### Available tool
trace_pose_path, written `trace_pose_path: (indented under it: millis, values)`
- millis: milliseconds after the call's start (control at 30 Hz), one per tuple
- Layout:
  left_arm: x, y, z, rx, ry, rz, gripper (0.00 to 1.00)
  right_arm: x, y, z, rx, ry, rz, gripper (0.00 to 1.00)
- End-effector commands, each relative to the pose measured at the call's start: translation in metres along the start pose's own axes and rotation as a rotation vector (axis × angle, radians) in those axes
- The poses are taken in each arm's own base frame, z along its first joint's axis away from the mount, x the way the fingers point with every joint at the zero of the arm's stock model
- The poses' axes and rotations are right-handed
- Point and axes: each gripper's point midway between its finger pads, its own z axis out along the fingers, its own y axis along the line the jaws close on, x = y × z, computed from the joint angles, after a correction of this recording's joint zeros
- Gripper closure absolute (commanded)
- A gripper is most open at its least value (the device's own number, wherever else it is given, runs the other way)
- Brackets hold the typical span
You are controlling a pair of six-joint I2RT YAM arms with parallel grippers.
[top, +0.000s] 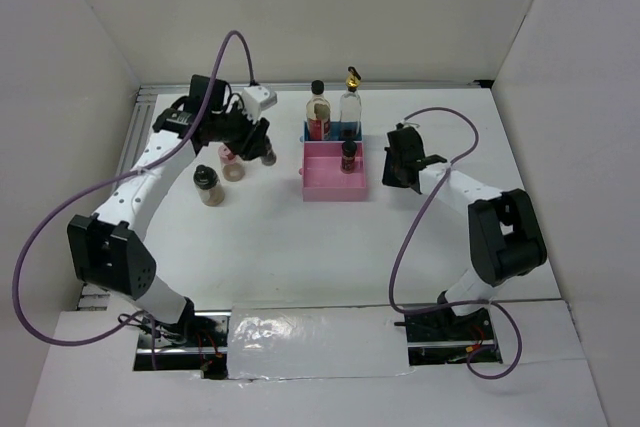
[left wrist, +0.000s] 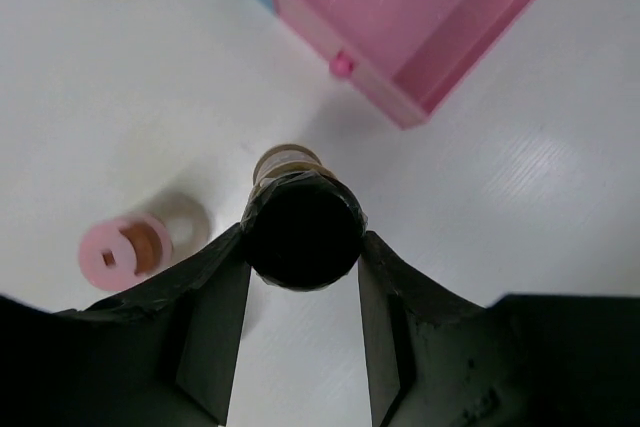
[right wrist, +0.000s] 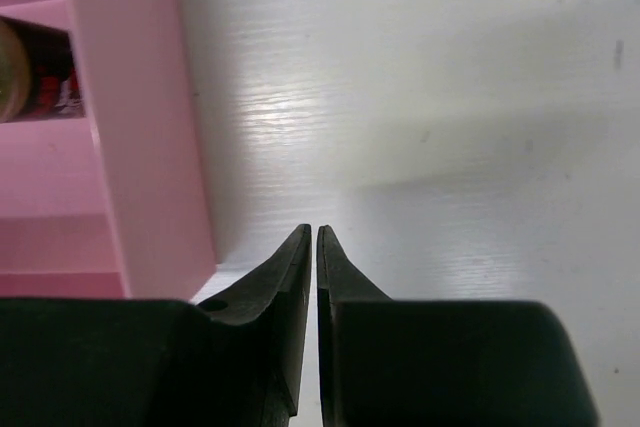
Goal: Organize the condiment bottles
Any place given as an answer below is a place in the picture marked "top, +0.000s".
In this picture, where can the pink cap spice jar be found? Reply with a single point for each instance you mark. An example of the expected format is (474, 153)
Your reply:
(232, 168)

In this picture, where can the black round cap jar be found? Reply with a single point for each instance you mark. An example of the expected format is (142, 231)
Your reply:
(208, 186)

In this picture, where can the black cap spice jar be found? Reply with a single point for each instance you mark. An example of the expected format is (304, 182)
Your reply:
(348, 156)

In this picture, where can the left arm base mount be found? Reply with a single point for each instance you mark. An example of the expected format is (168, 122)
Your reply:
(202, 349)

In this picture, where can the pink plastic bin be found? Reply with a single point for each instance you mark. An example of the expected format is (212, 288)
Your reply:
(323, 179)

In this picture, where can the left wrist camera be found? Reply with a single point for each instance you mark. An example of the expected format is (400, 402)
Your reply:
(256, 99)

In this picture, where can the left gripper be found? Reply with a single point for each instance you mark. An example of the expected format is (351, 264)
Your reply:
(251, 145)

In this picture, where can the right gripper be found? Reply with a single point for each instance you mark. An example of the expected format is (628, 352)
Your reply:
(388, 178)

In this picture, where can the blue plastic bin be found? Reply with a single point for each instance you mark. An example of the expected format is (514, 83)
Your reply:
(337, 131)

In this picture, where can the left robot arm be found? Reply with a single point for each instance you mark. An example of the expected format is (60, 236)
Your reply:
(107, 247)

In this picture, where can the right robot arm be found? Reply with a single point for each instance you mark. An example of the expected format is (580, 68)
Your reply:
(505, 239)

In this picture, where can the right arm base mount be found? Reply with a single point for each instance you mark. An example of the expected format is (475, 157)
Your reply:
(442, 338)

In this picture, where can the soy sauce bottle red label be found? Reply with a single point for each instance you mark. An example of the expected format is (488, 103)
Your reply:
(318, 113)

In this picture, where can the small black pepper shaker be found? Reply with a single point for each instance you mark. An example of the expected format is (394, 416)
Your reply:
(269, 158)

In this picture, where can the square glass bottle gold spout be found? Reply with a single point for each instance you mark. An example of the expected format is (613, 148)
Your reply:
(351, 106)

